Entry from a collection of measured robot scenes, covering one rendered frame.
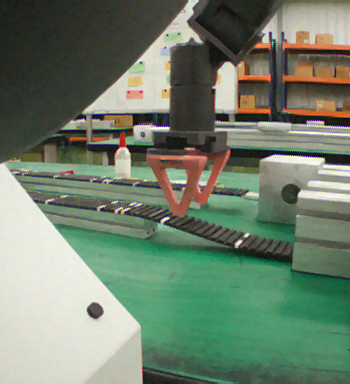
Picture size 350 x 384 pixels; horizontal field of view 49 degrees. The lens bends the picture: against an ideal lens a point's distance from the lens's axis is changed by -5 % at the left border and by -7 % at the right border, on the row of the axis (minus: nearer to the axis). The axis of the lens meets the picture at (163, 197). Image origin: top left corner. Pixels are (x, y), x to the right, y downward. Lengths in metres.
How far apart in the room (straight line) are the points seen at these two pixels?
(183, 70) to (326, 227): 0.24
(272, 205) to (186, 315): 0.32
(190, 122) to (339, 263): 0.23
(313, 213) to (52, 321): 0.31
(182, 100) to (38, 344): 0.36
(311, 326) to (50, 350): 0.22
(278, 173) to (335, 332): 0.34
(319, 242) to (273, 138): 1.67
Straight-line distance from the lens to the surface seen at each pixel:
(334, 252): 0.43
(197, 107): 0.48
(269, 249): 0.48
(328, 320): 0.35
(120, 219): 0.55
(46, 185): 0.90
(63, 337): 0.18
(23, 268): 0.19
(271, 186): 0.62
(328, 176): 0.61
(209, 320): 0.34
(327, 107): 9.97
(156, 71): 3.63
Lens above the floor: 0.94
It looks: 12 degrees down
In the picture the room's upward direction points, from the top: straight up
